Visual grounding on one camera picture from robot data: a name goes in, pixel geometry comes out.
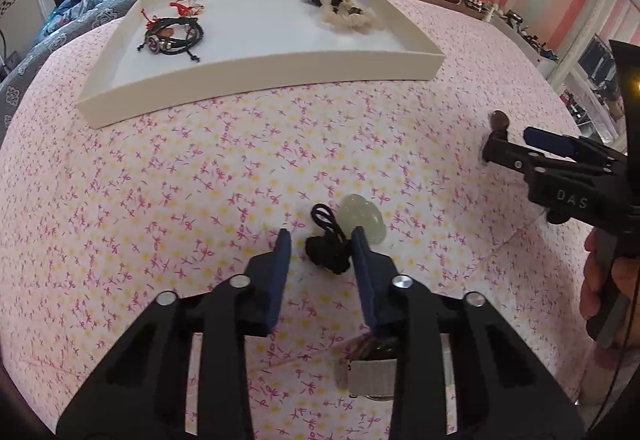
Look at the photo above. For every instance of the person's right hand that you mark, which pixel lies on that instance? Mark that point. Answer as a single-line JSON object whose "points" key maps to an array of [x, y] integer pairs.
{"points": [[589, 280]]}

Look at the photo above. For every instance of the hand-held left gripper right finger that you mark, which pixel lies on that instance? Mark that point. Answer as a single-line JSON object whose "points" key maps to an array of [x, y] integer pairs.
{"points": [[362, 280]]}

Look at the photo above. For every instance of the cream fluffy scrunchie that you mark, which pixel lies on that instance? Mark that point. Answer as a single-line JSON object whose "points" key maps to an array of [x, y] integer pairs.
{"points": [[332, 12]]}

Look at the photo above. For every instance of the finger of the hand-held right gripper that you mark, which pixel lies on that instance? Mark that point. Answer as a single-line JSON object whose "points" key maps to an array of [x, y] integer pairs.
{"points": [[505, 151], [550, 141]]}

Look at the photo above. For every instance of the brown bead pendant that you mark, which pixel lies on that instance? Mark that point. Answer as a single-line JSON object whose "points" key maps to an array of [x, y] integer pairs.
{"points": [[500, 120]]}

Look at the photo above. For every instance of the white shallow tray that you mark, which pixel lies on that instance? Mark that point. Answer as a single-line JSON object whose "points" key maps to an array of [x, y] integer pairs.
{"points": [[250, 35]]}

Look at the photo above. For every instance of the grey patterned bedspread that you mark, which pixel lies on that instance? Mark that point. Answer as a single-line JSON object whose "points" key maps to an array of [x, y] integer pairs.
{"points": [[30, 65]]}

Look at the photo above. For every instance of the white storage shelf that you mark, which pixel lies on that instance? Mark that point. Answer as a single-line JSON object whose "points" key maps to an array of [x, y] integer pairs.
{"points": [[525, 45]]}

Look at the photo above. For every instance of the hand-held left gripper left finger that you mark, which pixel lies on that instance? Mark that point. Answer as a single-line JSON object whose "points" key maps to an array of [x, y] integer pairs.
{"points": [[279, 280]]}

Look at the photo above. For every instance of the red knot amber pendant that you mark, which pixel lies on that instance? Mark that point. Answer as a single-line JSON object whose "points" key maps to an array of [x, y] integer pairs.
{"points": [[182, 7]]}

